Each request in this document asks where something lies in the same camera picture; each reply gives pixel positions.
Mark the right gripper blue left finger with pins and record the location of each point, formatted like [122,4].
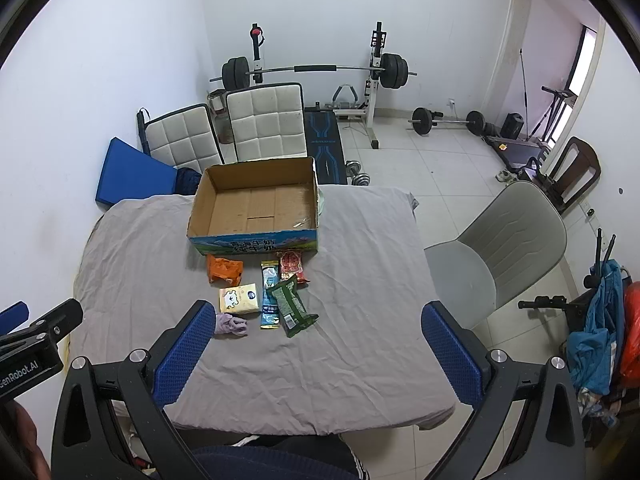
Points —
[87,440]

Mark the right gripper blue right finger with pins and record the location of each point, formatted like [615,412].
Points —
[547,442]

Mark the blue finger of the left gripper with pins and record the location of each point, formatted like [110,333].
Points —
[12,317]

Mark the lilac cloth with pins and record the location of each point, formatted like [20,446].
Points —
[229,325]

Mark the orange snack packet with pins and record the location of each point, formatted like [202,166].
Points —
[222,269]

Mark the yellow Vinda tissue pack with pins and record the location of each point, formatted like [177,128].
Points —
[239,300]

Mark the green snack bag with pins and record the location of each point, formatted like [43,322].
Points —
[292,312]

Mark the red floral snack bag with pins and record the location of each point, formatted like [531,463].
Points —
[291,266]

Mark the blue clothes pile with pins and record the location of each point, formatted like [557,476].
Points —
[594,353]

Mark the blue foam mat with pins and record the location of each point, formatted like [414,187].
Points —
[128,174]

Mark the grey plastic chair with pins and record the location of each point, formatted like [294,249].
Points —
[514,242]

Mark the light blue snack sachet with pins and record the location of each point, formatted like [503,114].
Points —
[269,318]

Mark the grey wrinkled table cloth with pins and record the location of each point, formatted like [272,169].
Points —
[364,364]

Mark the white quilted chair left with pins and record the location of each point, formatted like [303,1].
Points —
[184,138]

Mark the white quilted chair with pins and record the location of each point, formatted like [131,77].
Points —
[267,121]
[184,138]

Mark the dark wooden chair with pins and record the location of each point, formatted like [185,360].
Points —
[576,171]

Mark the open cardboard box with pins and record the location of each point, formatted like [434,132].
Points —
[256,207]

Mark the white quilted chair right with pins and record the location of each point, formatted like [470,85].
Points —
[267,121]

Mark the black speaker box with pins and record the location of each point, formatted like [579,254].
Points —
[512,126]

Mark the chrome dumbbell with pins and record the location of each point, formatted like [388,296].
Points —
[355,174]

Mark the floor barbell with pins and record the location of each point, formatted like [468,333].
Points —
[424,120]

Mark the black blue weight bench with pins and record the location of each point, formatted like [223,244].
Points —
[324,145]

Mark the barbell on rack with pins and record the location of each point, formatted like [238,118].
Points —
[392,72]

